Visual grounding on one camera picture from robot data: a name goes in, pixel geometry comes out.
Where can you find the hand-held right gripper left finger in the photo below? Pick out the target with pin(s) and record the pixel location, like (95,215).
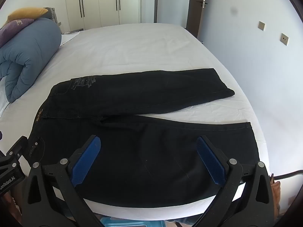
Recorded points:
(87,160)

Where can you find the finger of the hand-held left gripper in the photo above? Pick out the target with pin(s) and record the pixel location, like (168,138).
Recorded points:
(17,150)

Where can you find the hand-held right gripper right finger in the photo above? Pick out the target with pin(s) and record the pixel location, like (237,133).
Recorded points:
(210,163)

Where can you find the black pants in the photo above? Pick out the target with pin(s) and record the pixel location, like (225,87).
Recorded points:
(142,146)

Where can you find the brown bag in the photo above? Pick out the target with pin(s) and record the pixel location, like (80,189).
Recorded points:
(275,198)

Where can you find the blue plastic box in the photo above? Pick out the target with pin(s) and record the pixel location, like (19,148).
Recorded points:
(132,223)

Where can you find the rolled blue duvet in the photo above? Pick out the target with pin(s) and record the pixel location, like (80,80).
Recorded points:
(30,52)

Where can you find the purple pillow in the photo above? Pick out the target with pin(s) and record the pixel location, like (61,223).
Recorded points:
(11,28)

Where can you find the white pillow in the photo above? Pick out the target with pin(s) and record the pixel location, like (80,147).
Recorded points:
(69,37)

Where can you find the white bed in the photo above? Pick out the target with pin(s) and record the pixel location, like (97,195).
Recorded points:
(142,47)

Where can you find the yellow pillow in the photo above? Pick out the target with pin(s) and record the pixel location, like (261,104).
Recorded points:
(26,13)

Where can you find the grey padded headboard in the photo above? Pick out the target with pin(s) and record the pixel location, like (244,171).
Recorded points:
(53,15)

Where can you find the dark brown door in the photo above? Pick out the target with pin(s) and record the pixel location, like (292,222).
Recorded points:
(195,19)

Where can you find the cream wardrobe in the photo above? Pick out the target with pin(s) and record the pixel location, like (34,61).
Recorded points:
(99,4)

